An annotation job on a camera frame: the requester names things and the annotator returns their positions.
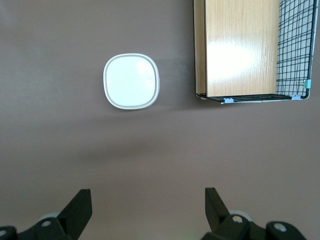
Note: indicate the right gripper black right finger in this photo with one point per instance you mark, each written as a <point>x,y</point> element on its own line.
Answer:
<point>217,215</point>

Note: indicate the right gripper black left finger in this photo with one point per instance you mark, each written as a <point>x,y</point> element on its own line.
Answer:
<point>75,215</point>

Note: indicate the white rounded trash can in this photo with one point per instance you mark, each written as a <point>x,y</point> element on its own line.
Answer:
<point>131,81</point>

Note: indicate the brown table cloth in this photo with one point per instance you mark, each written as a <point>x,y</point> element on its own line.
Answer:
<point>75,150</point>

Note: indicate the light blue plastic clip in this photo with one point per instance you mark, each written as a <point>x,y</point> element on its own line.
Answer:
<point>308,84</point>
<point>296,98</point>
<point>229,100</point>

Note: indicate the light wooden box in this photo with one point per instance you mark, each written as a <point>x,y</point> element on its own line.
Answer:
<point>240,50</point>

